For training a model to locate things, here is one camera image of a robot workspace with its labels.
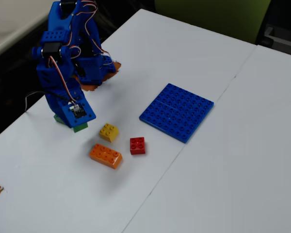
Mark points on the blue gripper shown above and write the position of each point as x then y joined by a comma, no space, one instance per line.
54,105

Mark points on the green 2x2 block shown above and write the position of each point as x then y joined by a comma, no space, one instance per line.
80,128

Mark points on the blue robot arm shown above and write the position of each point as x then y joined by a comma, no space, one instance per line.
60,21

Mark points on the green 2x4 block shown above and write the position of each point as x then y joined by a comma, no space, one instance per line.
58,119

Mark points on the yellow 2x2 block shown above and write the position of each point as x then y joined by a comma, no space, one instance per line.
109,133

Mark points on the orange 2x4 block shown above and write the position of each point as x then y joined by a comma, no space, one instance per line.
105,156

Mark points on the red 2x2 block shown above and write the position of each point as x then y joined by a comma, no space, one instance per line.
137,146

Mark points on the white desk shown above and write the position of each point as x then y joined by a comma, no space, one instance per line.
14,24

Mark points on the grey box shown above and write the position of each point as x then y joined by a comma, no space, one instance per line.
281,38

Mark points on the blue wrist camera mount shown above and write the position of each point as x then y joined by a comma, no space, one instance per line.
68,116

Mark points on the blue 8x8 base plate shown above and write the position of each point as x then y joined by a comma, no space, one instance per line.
177,114

